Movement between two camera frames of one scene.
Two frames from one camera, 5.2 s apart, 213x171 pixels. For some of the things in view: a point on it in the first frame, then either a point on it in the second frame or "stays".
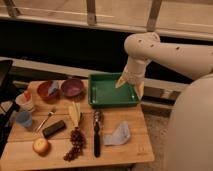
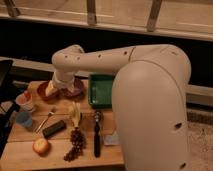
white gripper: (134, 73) to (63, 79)
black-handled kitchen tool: (97, 142) stays
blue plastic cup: (24, 118) stays
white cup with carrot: (24, 101) stays
